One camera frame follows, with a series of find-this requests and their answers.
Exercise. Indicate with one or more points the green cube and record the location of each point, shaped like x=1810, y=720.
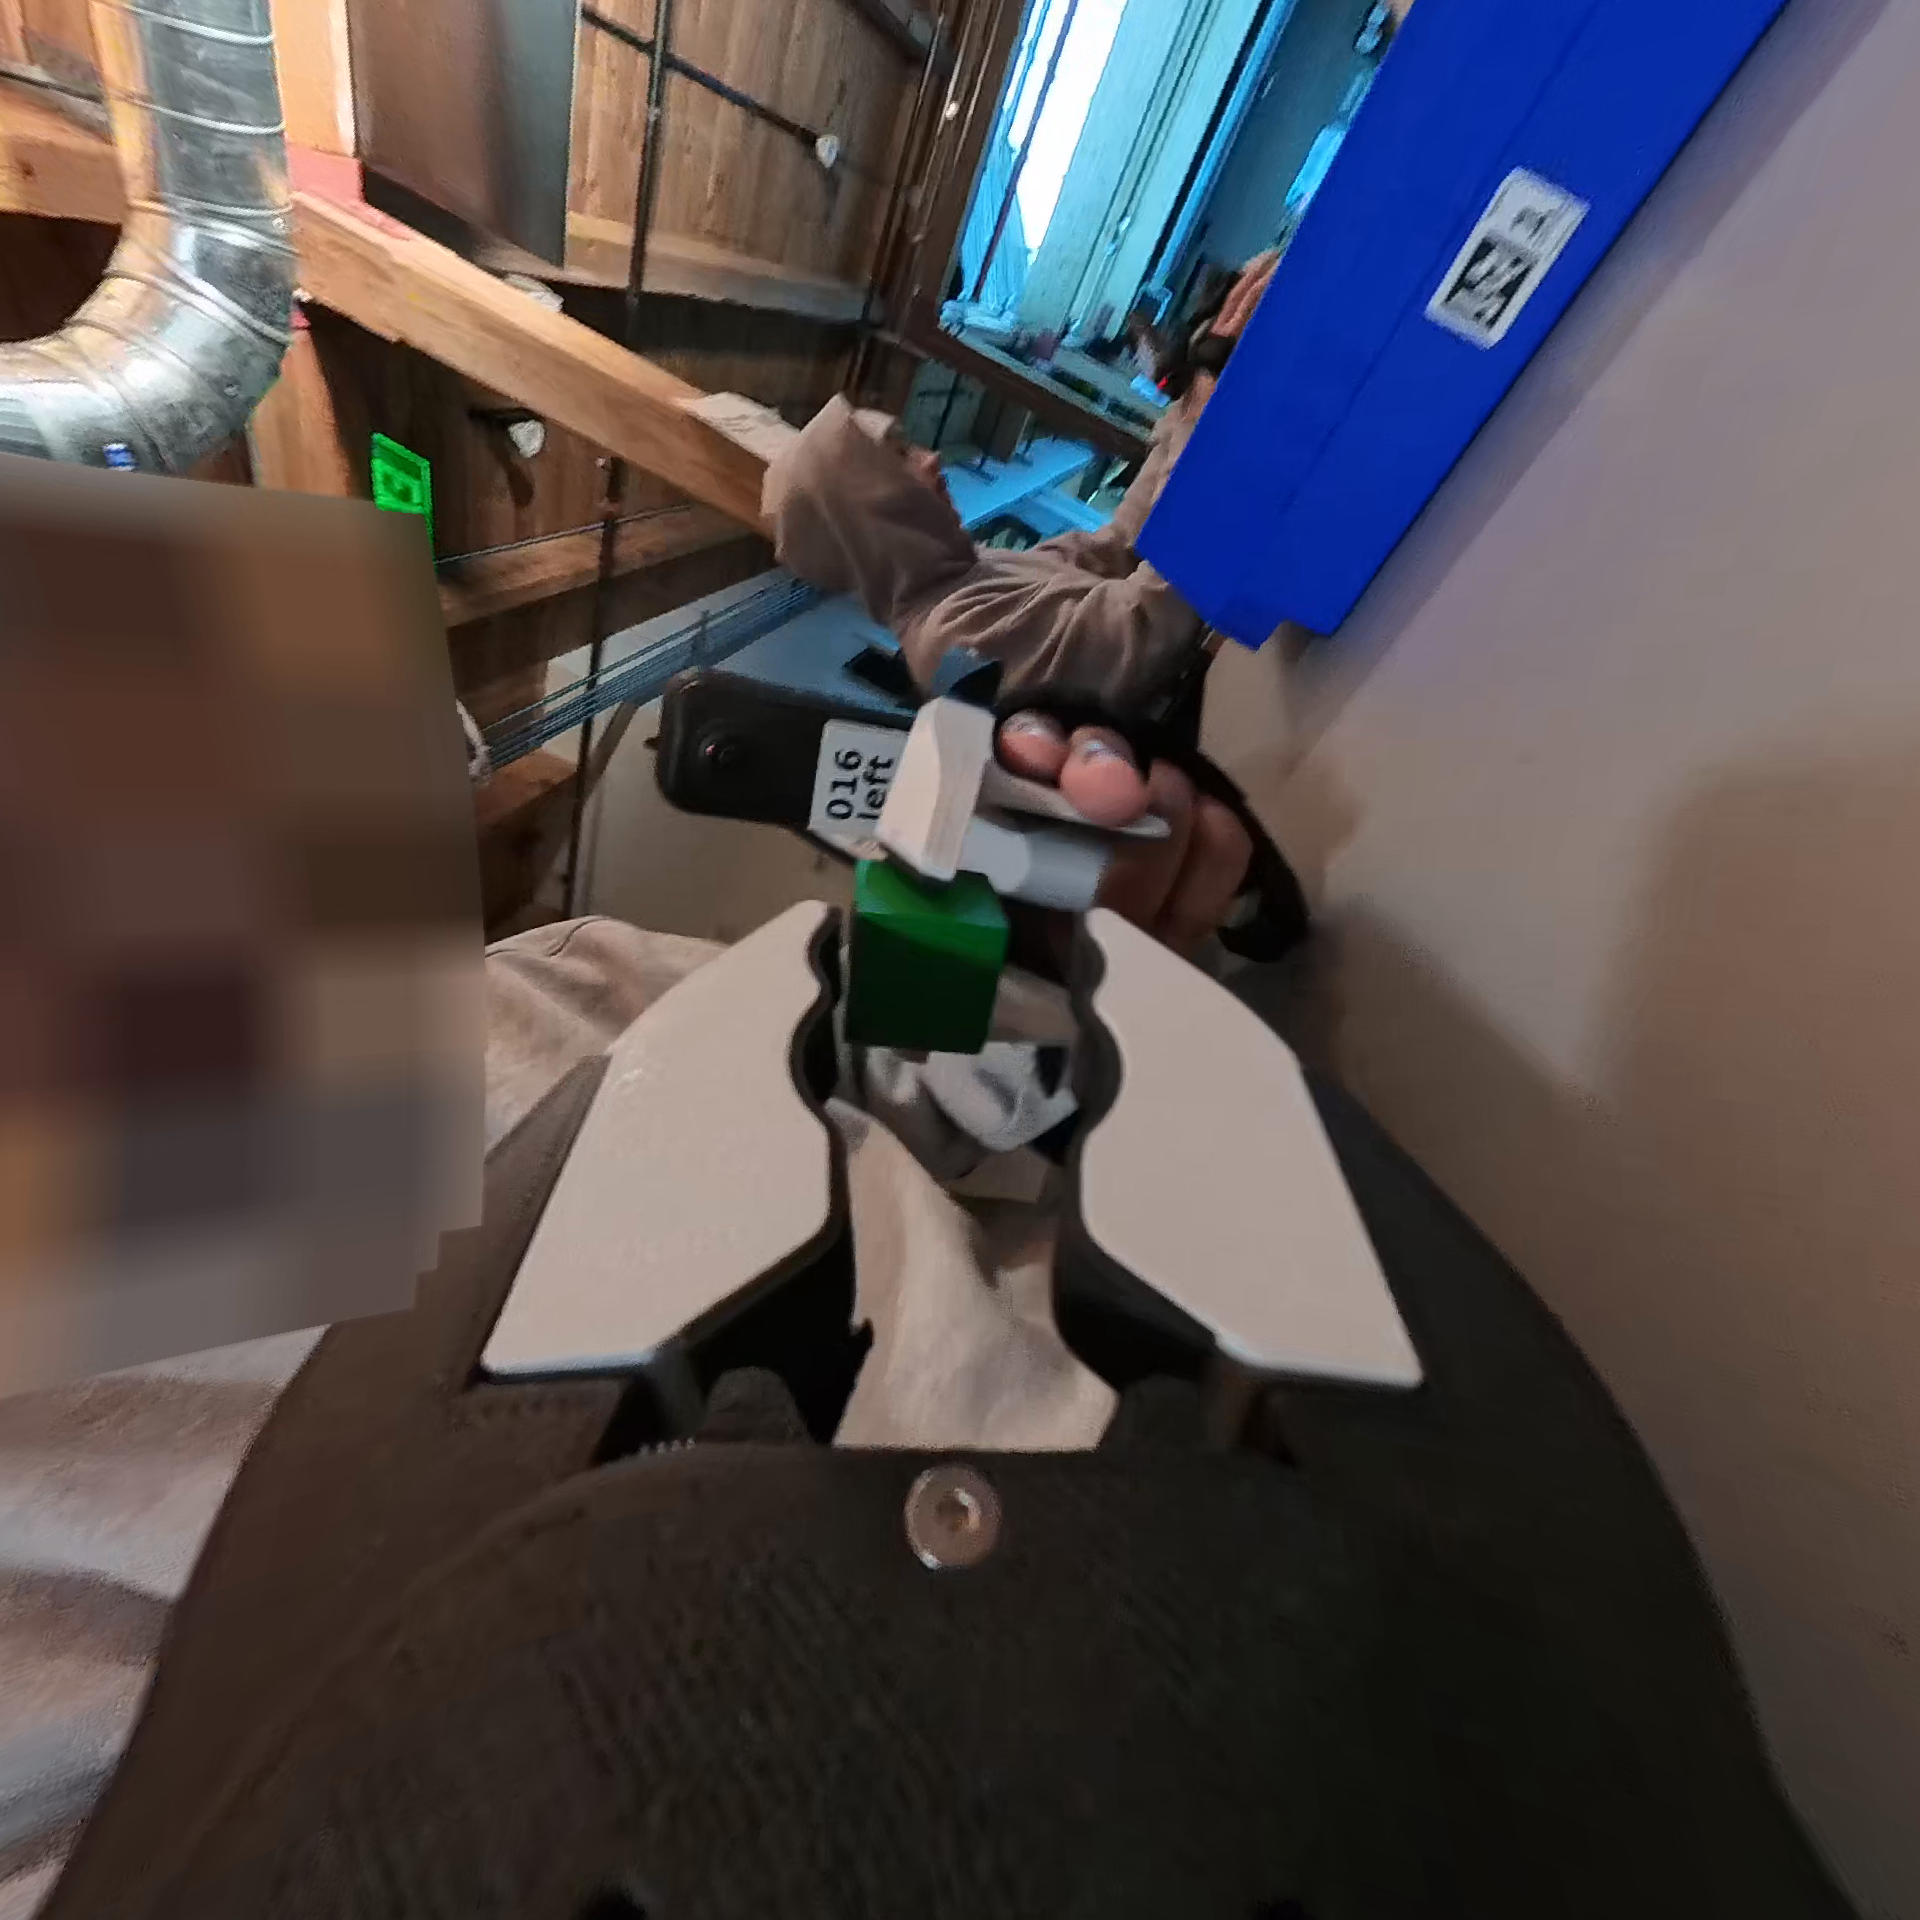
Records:
x=923, y=961

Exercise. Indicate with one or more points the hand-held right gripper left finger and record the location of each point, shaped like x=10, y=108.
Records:
x=676, y=1185

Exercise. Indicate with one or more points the grey metal box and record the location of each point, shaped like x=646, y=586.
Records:
x=465, y=119

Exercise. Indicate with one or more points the green exit sign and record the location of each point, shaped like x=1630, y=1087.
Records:
x=404, y=494

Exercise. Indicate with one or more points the large blue storage bin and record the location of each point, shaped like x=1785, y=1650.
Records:
x=1350, y=376

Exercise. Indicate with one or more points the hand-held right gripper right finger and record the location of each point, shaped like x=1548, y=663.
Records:
x=1231, y=1200

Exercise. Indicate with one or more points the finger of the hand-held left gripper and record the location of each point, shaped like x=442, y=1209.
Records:
x=938, y=779
x=1036, y=1009

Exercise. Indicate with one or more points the silver ventilation duct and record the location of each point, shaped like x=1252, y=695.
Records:
x=196, y=224

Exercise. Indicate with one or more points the person's left hand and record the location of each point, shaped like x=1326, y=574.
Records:
x=1185, y=868

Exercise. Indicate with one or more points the wooden beam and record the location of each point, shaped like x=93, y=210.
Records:
x=524, y=345

